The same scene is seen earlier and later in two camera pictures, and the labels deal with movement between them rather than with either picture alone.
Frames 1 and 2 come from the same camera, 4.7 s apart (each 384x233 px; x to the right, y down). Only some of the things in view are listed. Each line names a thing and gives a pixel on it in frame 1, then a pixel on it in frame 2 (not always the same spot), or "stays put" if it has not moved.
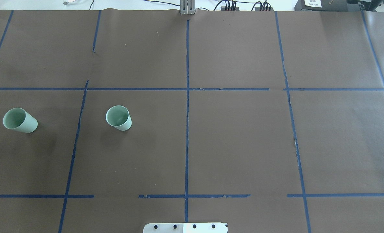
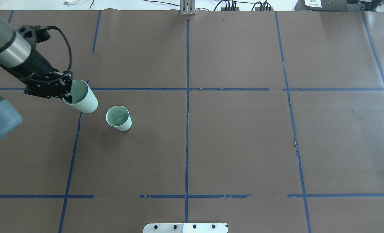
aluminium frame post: [187, 7] stays put
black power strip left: [223, 8] stays put
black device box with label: [322, 5] stays put
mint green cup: [18, 119] to [84, 100]
